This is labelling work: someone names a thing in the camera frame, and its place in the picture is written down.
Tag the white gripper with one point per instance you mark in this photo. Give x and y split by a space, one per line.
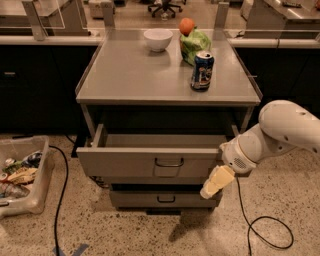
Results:
232 157

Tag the grey top drawer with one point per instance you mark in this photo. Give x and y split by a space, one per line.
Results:
123 157

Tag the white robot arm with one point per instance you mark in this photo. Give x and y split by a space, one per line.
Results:
282 126

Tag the grey metal drawer cabinet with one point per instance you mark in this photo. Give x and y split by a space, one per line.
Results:
129 89

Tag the grey bottom drawer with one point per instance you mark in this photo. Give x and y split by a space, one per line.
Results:
164 199

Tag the blue soda can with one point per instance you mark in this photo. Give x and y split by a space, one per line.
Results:
202 71

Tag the green chip bag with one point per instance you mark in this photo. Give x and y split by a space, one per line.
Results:
190 45

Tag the white ceramic bowl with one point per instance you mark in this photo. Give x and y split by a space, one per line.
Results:
158 39

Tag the orange fruit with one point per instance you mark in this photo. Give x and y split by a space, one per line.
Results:
186 26

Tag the black office chair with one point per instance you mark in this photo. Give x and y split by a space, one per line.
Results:
164 5

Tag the clear plastic bin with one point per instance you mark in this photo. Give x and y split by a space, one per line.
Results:
17 149

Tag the crumpled snack packages in bin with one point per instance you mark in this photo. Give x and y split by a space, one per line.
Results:
16 175

